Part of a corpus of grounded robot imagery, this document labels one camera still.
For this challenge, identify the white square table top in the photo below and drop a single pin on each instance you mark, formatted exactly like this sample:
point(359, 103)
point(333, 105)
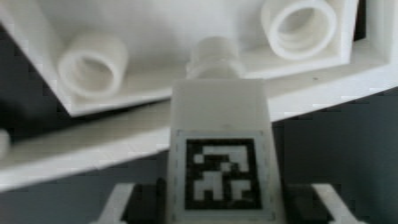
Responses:
point(109, 45)

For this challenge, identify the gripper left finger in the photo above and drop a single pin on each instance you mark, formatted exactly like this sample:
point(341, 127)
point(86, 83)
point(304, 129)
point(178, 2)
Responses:
point(134, 205)

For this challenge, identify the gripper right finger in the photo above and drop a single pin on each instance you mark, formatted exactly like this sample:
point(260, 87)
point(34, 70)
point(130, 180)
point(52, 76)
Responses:
point(315, 205)

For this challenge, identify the white U-shaped obstacle fence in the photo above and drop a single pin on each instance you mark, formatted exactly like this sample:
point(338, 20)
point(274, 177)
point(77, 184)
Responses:
point(132, 135)

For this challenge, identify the white leg with tag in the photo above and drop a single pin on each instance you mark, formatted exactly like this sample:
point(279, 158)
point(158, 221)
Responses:
point(222, 172)

